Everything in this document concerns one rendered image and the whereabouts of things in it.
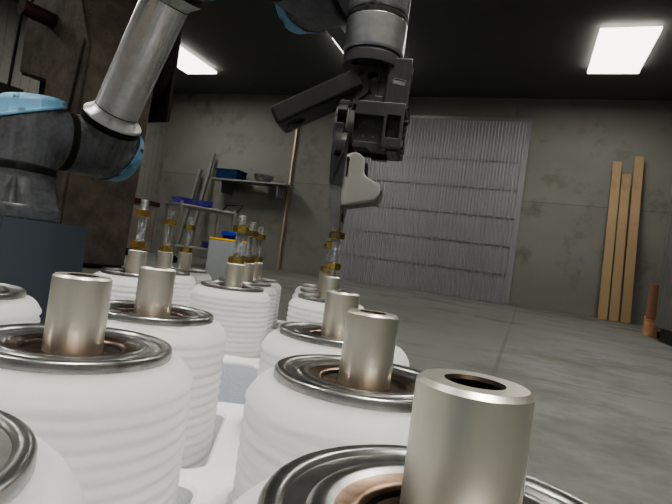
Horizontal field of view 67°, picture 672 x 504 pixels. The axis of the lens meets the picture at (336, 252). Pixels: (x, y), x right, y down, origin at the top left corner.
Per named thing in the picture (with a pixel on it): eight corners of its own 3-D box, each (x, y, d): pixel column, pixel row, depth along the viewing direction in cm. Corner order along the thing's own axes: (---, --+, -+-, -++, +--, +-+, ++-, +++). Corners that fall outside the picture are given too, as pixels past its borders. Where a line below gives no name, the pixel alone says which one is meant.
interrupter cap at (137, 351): (-102, 367, 16) (-99, 345, 16) (21, 331, 24) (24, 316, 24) (141, 393, 17) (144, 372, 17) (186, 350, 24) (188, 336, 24)
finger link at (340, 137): (339, 183, 58) (350, 107, 59) (326, 181, 58) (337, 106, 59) (345, 191, 63) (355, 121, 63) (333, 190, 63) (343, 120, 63)
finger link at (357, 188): (373, 231, 58) (384, 152, 59) (322, 225, 59) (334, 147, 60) (375, 234, 61) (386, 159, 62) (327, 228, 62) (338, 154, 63)
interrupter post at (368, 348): (337, 395, 20) (348, 311, 20) (332, 380, 23) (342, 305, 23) (396, 401, 20) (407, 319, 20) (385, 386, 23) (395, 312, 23)
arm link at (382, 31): (342, 8, 60) (351, 39, 68) (337, 46, 60) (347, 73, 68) (406, 11, 59) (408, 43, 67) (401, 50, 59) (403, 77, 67)
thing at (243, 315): (172, 452, 56) (195, 287, 56) (168, 422, 65) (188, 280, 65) (258, 451, 59) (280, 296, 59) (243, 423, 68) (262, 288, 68)
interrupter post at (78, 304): (24, 359, 19) (37, 272, 19) (54, 348, 21) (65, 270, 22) (91, 367, 19) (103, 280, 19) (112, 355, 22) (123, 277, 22)
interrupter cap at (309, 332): (277, 345, 29) (278, 333, 29) (279, 327, 37) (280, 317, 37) (406, 361, 30) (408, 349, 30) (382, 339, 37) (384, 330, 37)
